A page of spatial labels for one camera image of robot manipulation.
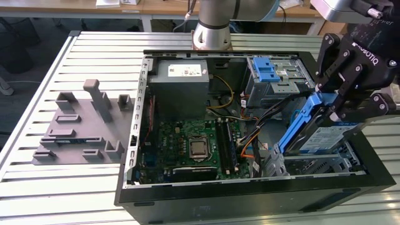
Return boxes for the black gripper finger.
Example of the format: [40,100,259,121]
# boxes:
[314,32,354,94]
[324,62,400,124]

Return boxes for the hard disk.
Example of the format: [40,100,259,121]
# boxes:
[276,92,367,157]

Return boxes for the metal disk bay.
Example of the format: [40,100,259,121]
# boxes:
[270,142,360,178]

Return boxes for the brown wooden cabinet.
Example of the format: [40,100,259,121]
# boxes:
[319,21,350,39]

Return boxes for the metal optical drive cage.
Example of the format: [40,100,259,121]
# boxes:
[246,56,316,108]

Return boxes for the blue plastic drive latch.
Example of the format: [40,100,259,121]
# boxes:
[252,57,278,83]

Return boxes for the RAM slot white latches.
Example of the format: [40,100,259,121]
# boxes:
[228,119,242,173]
[220,119,232,174]

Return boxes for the RAM slot black latches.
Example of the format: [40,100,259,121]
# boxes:
[215,119,228,174]
[224,119,238,173]

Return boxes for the silver CPU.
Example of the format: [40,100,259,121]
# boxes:
[190,140,210,158]

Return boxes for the grey power supply unit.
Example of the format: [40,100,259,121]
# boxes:
[147,58,211,120]

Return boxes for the metal socket cover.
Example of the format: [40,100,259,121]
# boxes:
[187,135,211,164]

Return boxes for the black graphics card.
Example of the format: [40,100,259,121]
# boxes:
[170,165,219,182]

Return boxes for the green motherboard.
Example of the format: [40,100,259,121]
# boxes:
[139,118,251,183]

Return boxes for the black open PC case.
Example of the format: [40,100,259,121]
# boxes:
[114,49,398,225]

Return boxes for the wooden desk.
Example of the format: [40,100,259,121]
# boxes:
[0,0,328,36]

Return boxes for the large white box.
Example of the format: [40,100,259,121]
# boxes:
[95,0,122,9]

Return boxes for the grey parts rack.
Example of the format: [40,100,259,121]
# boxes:
[32,79,139,166]

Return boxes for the black office chair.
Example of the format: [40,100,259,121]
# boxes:
[0,17,42,73]

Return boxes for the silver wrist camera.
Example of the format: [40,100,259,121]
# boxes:
[311,0,379,24]

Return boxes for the black cable bundle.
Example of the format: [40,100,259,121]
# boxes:
[238,93,311,146]

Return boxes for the yellow wire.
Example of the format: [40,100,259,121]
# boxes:
[208,75,235,110]

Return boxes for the orange yellow power wires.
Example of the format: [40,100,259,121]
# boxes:
[240,131,266,160]

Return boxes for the grey white wire bundle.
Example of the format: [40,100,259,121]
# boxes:
[206,109,251,121]

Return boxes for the grey hanging cable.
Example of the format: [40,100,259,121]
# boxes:
[172,0,200,32]

